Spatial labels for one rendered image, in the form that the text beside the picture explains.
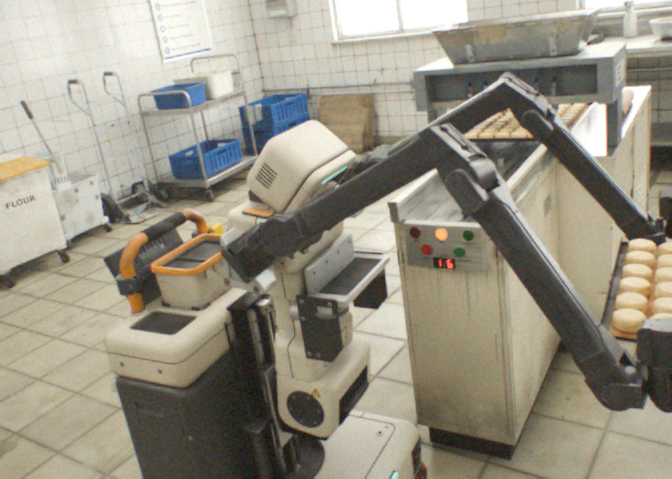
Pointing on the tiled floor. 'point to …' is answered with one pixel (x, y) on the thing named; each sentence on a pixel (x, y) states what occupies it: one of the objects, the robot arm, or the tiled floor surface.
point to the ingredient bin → (26, 214)
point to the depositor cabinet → (627, 165)
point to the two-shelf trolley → (197, 136)
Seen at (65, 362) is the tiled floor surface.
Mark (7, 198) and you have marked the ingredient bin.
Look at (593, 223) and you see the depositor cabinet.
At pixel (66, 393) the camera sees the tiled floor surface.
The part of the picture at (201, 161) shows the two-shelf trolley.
